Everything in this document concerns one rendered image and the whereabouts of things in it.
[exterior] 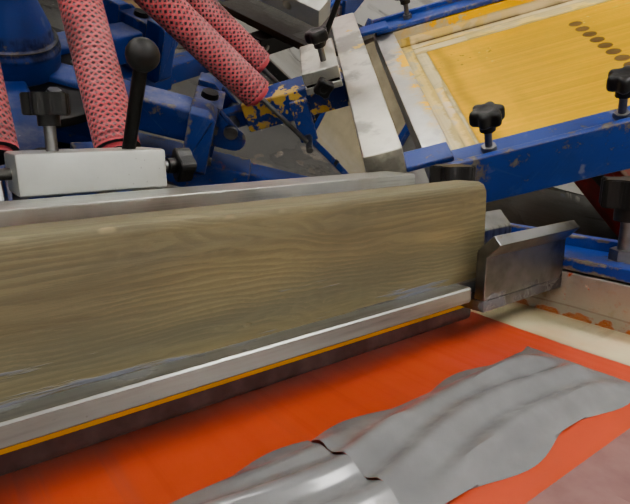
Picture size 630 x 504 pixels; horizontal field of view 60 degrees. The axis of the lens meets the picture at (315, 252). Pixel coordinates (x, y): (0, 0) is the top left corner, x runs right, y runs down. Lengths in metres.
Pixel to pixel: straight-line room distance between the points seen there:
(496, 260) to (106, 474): 0.26
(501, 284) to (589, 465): 0.15
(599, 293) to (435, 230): 0.15
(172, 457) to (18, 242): 0.11
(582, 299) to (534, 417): 0.17
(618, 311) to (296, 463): 0.27
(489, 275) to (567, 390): 0.09
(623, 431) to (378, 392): 0.12
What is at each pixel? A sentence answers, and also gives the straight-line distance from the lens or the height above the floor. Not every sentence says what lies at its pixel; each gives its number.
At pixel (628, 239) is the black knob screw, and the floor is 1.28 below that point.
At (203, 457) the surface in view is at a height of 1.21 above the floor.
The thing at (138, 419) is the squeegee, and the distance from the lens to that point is 0.27.
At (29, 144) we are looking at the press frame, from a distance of 0.79.
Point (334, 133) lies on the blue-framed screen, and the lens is 3.16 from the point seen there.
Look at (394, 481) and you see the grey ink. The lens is 0.23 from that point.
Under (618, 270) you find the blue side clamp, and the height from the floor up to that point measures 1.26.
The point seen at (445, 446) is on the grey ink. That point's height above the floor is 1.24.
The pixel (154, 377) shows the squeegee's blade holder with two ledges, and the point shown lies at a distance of 0.24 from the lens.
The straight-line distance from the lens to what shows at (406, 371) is 0.34.
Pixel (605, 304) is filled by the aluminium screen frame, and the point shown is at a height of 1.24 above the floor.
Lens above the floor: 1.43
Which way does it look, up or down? 36 degrees down
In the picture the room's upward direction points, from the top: 22 degrees clockwise
